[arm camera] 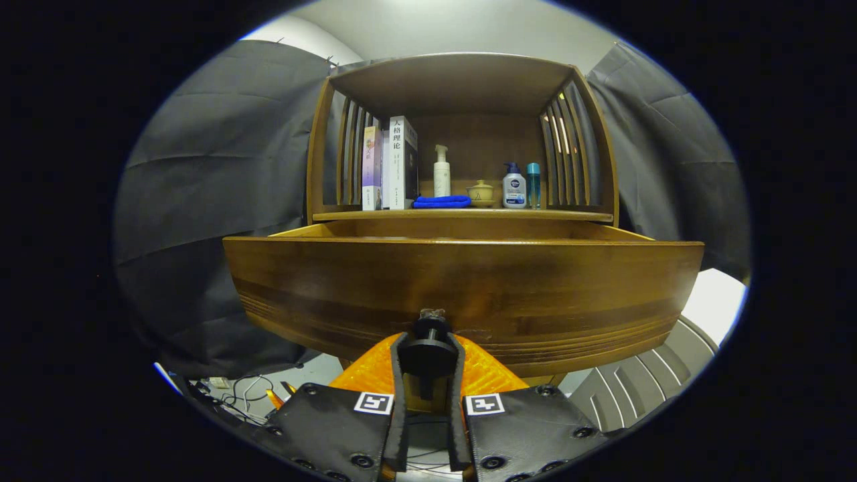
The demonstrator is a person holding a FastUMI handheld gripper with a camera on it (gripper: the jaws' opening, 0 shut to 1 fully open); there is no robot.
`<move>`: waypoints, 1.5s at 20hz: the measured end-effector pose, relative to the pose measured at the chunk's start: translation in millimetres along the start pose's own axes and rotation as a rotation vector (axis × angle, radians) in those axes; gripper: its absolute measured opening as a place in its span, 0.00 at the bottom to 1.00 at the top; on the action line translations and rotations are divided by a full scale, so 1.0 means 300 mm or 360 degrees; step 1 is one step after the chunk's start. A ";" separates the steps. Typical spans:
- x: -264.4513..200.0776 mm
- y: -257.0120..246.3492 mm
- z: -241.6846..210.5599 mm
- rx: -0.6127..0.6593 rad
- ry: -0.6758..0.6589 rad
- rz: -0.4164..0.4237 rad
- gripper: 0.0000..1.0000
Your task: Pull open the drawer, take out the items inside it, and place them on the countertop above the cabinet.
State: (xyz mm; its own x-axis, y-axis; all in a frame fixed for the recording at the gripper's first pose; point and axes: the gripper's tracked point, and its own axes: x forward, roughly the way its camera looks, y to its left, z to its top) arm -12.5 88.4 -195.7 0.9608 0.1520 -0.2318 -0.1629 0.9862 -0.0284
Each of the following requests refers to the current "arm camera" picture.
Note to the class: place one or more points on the yellow lidded teacup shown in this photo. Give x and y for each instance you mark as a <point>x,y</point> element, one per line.
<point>481,194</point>

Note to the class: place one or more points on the white bottle with blue pump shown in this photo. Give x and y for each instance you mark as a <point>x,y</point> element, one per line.
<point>514,191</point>

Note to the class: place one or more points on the wooden countertop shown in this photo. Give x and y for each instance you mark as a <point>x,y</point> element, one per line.
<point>462,214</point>

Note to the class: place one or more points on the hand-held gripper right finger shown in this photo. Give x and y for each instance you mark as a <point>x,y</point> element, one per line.
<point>457,435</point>

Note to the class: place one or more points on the brown wooden cabinet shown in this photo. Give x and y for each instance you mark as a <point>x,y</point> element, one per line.
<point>455,80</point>

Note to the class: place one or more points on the purple book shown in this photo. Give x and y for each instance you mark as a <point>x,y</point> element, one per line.
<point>370,167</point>

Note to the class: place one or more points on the teal bottle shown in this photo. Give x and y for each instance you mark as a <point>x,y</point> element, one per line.
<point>533,187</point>

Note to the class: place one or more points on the black backdrop cloth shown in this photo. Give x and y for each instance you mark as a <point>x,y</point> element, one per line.
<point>201,201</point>

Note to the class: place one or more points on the thick white book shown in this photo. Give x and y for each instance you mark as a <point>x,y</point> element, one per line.
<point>396,167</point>

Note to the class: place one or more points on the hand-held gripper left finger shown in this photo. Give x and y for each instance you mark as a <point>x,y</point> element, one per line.
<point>400,428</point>

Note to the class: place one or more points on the grey slatted chair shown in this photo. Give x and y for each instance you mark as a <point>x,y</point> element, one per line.
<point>643,381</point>

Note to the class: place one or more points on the blue folded cloth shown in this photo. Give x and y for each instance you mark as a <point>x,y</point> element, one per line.
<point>442,201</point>

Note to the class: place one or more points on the wooden drawer with black knob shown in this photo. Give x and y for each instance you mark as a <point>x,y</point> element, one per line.
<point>469,281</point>

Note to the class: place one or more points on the white board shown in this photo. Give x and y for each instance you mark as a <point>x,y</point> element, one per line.
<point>716,304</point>

